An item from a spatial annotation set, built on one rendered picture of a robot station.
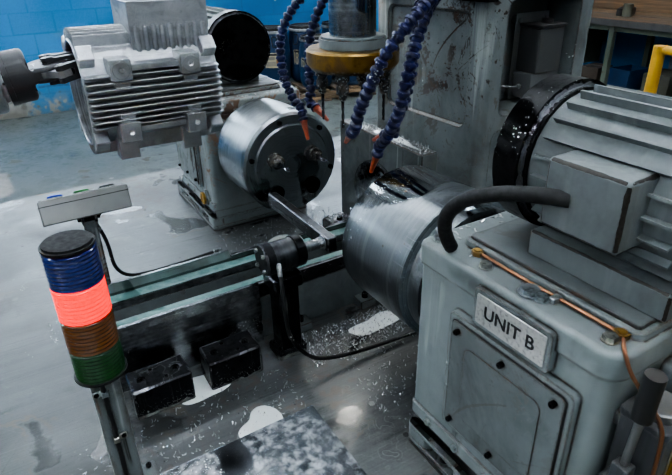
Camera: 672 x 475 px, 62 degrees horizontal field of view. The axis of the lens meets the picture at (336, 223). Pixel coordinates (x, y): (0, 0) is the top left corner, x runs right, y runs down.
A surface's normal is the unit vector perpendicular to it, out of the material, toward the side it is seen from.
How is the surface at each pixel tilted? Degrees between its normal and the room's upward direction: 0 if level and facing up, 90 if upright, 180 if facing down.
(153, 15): 91
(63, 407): 0
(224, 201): 90
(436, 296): 89
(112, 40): 89
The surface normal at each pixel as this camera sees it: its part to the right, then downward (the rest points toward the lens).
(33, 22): 0.50, 0.37
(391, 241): -0.76, -0.20
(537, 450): -0.85, 0.25
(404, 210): -0.51, -0.58
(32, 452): -0.02, -0.90
